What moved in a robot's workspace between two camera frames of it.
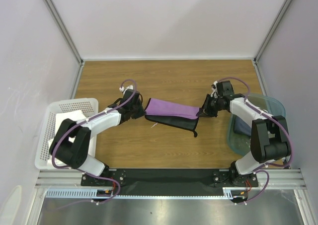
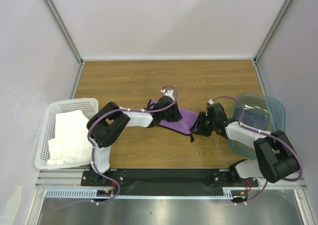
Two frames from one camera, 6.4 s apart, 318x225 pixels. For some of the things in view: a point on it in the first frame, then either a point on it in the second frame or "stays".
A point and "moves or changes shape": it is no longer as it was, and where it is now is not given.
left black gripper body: (136, 110) to (171, 115)
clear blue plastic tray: (240, 144) stays
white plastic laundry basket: (89, 106) stays
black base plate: (170, 182) stays
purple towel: (181, 116) moves or changes shape
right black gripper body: (207, 107) to (201, 125)
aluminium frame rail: (282, 179) stays
